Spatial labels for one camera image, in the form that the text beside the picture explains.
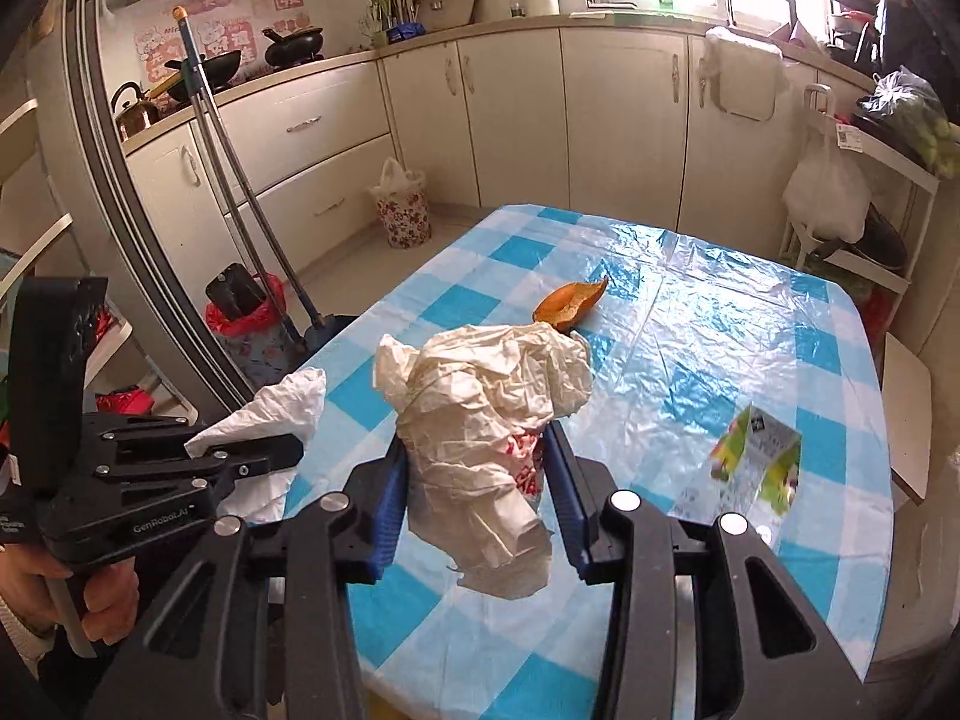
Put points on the white tissue-like plastic bag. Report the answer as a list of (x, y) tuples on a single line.
[(292, 405)]

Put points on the dark metal basin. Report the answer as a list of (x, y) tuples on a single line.
[(883, 240)]

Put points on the black packet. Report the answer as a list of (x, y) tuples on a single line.
[(234, 291)]

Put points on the blue-grip metal mop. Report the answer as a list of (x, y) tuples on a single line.
[(196, 67)]

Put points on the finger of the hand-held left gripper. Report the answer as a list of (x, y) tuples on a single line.
[(255, 454), (150, 431)]

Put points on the person's left hand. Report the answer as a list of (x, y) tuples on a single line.
[(112, 604)]

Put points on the floral bag on floor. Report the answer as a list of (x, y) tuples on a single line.
[(403, 214)]

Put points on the blue checked tablecloth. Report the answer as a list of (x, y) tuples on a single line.
[(675, 360)]

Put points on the black wok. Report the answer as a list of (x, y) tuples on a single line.
[(202, 79)]

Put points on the grey sliding door frame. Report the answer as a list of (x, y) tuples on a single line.
[(127, 187)]

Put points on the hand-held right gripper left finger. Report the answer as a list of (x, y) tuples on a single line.
[(390, 510)]

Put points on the dark blue dustpan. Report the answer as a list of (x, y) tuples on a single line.
[(334, 331)]

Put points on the person's left forearm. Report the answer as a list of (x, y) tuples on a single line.
[(22, 649)]

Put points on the white red-print bag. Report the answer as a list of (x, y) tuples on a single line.
[(480, 405)]

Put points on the green and white drink carton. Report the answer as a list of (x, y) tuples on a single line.
[(772, 457)]

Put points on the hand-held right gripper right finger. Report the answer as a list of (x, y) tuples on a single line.
[(566, 499)]

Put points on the black clay pot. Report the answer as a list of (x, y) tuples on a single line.
[(294, 46)]

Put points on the red-bagged trash bin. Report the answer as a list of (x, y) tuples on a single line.
[(251, 345)]

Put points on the bag of green vegetables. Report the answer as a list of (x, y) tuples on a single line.
[(915, 124)]

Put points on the wooden cutting board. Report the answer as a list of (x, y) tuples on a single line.
[(450, 6)]

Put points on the brass kettle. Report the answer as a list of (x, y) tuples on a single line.
[(136, 116)]

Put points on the white door-hung bin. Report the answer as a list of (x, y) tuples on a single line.
[(746, 79)]

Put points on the white shelf rack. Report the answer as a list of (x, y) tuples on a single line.
[(896, 157)]

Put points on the cream kitchen cabinets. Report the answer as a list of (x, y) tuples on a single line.
[(600, 112)]

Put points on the red plastic bag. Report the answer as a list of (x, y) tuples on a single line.
[(877, 313)]

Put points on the blue cloth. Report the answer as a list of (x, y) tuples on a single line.
[(406, 32)]

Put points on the white hanging plastic bag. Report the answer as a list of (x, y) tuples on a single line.
[(825, 195)]

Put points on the red paper wall decorations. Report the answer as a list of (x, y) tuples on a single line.
[(225, 22)]

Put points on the large orange peel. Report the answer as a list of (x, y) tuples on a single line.
[(570, 302)]

